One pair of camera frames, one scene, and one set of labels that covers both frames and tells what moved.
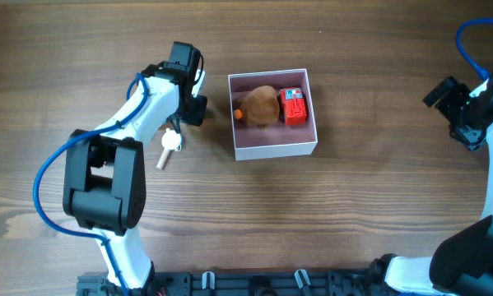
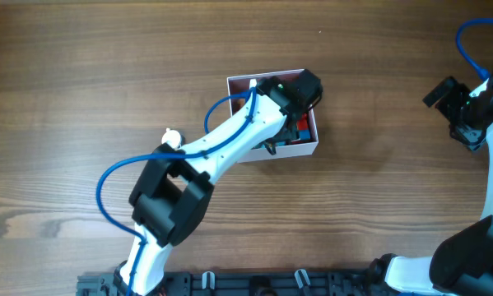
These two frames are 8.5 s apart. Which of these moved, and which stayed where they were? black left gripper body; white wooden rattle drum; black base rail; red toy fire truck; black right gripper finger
Moved: red toy fire truck; black left gripper body
Stayed: white wooden rattle drum; black base rail; black right gripper finger
